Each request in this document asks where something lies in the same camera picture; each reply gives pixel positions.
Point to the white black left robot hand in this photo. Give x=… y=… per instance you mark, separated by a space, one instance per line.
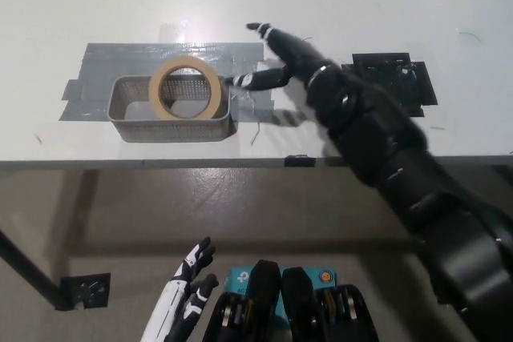
x=168 y=310

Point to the small black tape strip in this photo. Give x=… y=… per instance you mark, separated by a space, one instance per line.
x=298 y=161

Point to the black tape patch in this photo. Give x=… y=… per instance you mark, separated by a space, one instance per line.
x=421 y=85

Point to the small grey mesh container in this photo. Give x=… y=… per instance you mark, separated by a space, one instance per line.
x=168 y=133

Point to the teal printed box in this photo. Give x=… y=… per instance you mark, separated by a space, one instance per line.
x=238 y=280

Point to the beige masking tape roll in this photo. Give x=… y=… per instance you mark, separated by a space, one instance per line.
x=154 y=91

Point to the black metal table leg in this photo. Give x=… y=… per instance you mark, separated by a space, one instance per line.
x=28 y=268

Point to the grey duct tape patch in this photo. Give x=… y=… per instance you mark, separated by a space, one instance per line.
x=120 y=57

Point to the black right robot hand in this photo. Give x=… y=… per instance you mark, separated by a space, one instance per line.
x=360 y=117

